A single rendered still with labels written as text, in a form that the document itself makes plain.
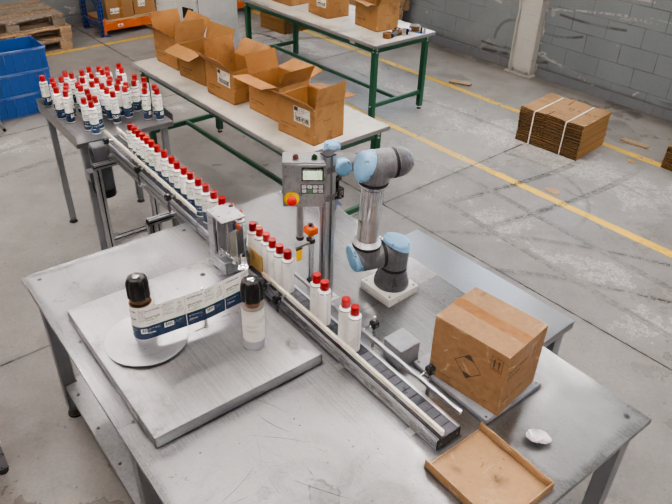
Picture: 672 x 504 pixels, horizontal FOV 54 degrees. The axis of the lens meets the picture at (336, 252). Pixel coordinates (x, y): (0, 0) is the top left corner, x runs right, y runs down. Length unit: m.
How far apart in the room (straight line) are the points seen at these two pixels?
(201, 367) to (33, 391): 1.55
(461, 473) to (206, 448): 0.82
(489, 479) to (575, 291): 2.50
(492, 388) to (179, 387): 1.07
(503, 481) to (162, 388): 1.17
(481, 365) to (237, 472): 0.87
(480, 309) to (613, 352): 1.88
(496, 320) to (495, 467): 0.48
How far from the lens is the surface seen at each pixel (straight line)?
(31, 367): 4.00
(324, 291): 2.50
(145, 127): 4.34
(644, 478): 3.57
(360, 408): 2.37
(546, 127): 6.36
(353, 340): 2.45
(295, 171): 2.47
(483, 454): 2.30
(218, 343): 2.55
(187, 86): 5.25
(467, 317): 2.33
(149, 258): 3.14
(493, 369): 2.28
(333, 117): 4.28
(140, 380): 2.46
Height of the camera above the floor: 2.57
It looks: 34 degrees down
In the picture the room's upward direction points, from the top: 2 degrees clockwise
